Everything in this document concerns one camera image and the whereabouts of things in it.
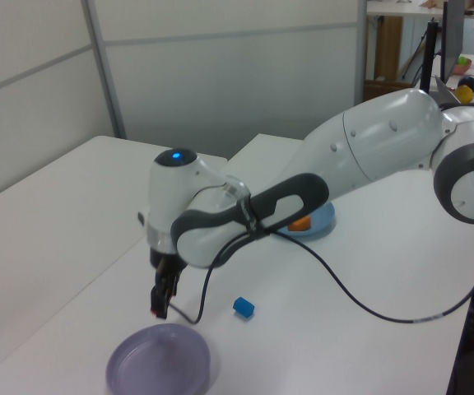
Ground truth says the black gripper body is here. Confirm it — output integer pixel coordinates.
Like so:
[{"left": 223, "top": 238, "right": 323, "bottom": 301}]
[{"left": 149, "top": 248, "right": 187, "bottom": 277}]

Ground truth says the small blue block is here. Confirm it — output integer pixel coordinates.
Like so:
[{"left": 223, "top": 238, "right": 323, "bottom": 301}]
[{"left": 232, "top": 295, "right": 256, "bottom": 319}]

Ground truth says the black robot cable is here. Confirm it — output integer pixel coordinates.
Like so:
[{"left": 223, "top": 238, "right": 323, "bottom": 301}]
[{"left": 166, "top": 221, "right": 474, "bottom": 326}]

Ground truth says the orange rectangular block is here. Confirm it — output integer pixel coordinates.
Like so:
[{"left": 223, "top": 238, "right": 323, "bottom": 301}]
[{"left": 286, "top": 216, "right": 313, "bottom": 232}]

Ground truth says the black cable strap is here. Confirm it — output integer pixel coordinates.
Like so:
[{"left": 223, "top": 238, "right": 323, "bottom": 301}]
[{"left": 235, "top": 196, "right": 270, "bottom": 242}]

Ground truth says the black monitor stand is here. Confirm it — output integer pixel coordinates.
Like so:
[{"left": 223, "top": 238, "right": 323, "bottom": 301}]
[{"left": 420, "top": 18, "right": 444, "bottom": 94}]

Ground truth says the brown cardboard box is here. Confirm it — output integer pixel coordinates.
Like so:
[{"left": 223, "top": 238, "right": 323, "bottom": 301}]
[{"left": 363, "top": 80, "right": 411, "bottom": 102}]

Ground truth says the dark computer monitor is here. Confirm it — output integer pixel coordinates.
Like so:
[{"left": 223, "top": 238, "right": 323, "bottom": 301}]
[{"left": 442, "top": 0, "right": 467, "bottom": 83}]

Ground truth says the purple plate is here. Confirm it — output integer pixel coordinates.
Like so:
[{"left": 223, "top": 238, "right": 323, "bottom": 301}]
[{"left": 105, "top": 323, "right": 212, "bottom": 395}]

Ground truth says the grey partition post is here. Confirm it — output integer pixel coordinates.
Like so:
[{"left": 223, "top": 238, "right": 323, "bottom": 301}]
[{"left": 355, "top": 0, "right": 370, "bottom": 105}]

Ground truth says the yellow ball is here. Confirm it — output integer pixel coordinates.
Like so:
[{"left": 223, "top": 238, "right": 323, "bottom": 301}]
[{"left": 455, "top": 85, "right": 474, "bottom": 105}]

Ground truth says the pink bowl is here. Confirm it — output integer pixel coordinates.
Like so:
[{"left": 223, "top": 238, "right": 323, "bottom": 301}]
[{"left": 453, "top": 56, "right": 473, "bottom": 77}]

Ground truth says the grey laptop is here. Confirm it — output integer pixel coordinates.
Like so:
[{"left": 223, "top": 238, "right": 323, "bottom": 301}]
[{"left": 434, "top": 75, "right": 462, "bottom": 109}]

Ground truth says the blue plate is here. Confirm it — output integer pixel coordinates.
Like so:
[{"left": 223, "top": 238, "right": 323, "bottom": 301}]
[{"left": 276, "top": 201, "right": 337, "bottom": 240}]

